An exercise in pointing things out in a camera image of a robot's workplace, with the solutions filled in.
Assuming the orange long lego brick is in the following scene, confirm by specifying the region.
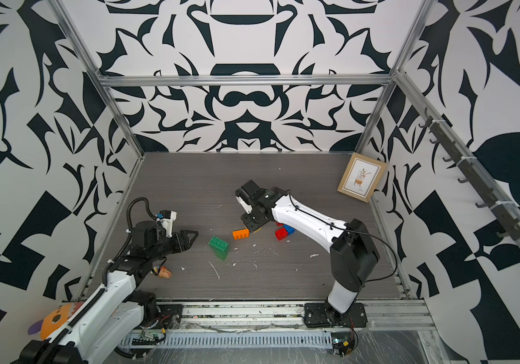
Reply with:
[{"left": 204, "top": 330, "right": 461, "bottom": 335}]
[{"left": 232, "top": 228, "right": 250, "bottom": 241}]

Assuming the orange plush shark toy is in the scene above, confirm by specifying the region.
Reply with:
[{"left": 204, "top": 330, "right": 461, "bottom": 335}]
[{"left": 27, "top": 302, "right": 83, "bottom": 341}]

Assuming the blue square lego brick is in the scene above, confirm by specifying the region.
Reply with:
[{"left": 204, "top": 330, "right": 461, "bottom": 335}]
[{"left": 284, "top": 225, "right": 296, "bottom": 235}]

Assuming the wooden picture frame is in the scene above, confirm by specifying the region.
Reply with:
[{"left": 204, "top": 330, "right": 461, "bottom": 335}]
[{"left": 337, "top": 153, "right": 387, "bottom": 203}]

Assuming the white cable duct strip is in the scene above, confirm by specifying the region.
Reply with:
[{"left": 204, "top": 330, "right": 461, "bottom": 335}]
[{"left": 118, "top": 332, "right": 334, "bottom": 350}]

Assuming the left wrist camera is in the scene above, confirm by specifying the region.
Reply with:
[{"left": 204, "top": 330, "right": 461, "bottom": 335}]
[{"left": 155, "top": 210, "right": 177, "bottom": 238}]

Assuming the red square lego brick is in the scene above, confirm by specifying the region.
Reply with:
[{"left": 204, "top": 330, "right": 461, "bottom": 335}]
[{"left": 275, "top": 227, "right": 289, "bottom": 241}]

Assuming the dark green long lego brick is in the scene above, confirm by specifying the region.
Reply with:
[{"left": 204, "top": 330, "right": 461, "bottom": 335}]
[{"left": 208, "top": 237, "right": 229, "bottom": 253}]

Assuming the dark green upturned lego brick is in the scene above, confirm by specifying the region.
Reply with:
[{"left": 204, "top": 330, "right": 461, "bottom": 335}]
[{"left": 214, "top": 251, "right": 229, "bottom": 261}]

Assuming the small ice cream toy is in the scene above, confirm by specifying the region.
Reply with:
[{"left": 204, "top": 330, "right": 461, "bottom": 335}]
[{"left": 155, "top": 266, "right": 172, "bottom": 279}]

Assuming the wall hook rack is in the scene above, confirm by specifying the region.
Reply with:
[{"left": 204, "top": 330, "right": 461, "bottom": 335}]
[{"left": 420, "top": 115, "right": 520, "bottom": 241}]

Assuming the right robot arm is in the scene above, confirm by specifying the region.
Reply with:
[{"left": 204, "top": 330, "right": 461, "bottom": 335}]
[{"left": 235, "top": 180, "right": 397, "bottom": 329}]

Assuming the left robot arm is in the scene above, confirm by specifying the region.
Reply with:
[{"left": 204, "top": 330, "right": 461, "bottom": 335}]
[{"left": 16, "top": 197, "right": 199, "bottom": 363}]

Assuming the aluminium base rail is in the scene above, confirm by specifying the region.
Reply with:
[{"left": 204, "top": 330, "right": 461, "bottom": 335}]
[{"left": 177, "top": 300, "right": 436, "bottom": 332}]

